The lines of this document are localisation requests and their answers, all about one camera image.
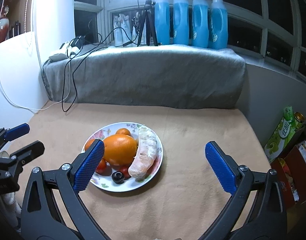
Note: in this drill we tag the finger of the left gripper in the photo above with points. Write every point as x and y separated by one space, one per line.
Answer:
26 154
16 132

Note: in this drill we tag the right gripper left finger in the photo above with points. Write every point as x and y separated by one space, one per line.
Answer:
40 215

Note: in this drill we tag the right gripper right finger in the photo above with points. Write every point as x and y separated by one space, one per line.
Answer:
256 208

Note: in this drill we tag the floral white plate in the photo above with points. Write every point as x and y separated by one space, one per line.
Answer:
104 180

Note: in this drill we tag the black plum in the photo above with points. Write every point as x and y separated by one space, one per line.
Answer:
118 177

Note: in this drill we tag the small red cherry tomato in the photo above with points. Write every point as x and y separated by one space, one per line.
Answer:
124 170

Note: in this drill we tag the large orange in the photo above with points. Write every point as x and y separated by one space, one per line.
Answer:
120 149

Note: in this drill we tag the small orange tangerine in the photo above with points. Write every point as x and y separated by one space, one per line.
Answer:
124 131

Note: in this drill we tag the peeled banana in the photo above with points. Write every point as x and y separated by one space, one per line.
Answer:
146 153

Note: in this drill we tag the left hand white glove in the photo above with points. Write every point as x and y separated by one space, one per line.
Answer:
13 209

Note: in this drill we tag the red box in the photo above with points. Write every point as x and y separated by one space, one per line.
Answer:
291 171

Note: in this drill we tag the green drink carton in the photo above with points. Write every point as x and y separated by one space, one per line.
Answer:
282 135

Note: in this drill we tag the grey blanket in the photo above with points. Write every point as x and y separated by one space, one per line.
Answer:
171 76

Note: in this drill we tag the blue detergent bottle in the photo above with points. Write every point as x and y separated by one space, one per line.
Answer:
181 22
200 31
162 21
218 37

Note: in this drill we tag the black tripod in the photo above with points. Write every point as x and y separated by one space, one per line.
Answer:
146 21

